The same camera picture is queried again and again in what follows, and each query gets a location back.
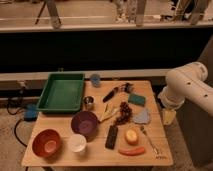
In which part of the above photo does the dark red grape bunch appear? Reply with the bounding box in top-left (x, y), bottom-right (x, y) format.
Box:
top-left (114, 102), bottom-right (132, 125)

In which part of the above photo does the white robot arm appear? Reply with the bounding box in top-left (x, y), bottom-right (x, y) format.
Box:
top-left (158, 62), bottom-right (213, 125)

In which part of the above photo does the purple bowl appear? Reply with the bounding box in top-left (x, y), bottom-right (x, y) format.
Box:
top-left (71, 111), bottom-right (98, 137)

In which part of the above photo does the red bowl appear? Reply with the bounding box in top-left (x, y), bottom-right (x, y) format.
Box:
top-left (32, 129), bottom-right (62, 158)

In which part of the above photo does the light blue cloth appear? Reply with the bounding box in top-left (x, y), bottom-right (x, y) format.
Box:
top-left (132, 109), bottom-right (150, 124)

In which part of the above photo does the metal fork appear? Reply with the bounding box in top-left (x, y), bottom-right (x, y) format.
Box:
top-left (140, 125), bottom-right (159, 155)

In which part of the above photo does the green sponge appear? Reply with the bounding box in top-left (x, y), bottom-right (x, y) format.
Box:
top-left (128, 94), bottom-right (145, 106)

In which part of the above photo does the yellow apple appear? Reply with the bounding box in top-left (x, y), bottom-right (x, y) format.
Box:
top-left (124, 129), bottom-right (138, 145)

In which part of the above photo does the wooden folding table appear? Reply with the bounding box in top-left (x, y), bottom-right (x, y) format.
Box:
top-left (21, 81), bottom-right (173, 167)

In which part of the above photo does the orange carrot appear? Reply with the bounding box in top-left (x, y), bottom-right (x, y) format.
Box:
top-left (118, 147), bottom-right (145, 156)

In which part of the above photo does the black brush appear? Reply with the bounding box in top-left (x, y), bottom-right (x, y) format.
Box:
top-left (121, 83), bottom-right (133, 93)

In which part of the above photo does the black rectangular block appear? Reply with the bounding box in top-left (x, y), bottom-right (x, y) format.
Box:
top-left (105, 125), bottom-right (118, 149)

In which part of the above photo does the small metal cup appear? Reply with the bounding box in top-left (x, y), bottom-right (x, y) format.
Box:
top-left (83, 96), bottom-right (94, 110)

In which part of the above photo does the blue plastic cup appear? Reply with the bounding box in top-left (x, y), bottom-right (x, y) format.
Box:
top-left (90, 74), bottom-right (100, 87)

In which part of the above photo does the green plastic tray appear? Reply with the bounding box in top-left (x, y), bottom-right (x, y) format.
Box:
top-left (37, 72), bottom-right (84, 113)

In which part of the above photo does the blue power box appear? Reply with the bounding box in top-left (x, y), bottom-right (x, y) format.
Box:
top-left (24, 104), bottom-right (38, 121)

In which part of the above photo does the black handled knife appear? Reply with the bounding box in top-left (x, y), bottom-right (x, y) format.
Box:
top-left (103, 87), bottom-right (119, 103)

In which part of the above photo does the black cable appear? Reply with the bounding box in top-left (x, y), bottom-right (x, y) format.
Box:
top-left (6, 96), bottom-right (28, 148)

